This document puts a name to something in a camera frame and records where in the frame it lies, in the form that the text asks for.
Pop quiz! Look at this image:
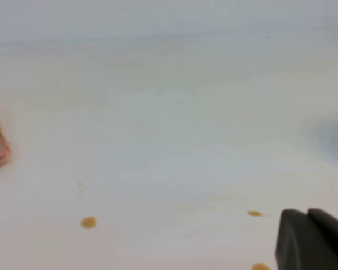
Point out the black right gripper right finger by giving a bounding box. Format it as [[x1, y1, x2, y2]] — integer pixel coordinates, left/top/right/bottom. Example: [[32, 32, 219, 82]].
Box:
[[307, 208, 338, 256]]

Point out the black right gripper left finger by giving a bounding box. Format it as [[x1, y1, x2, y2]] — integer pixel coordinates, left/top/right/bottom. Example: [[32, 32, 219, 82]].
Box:
[[275, 209, 335, 269]]

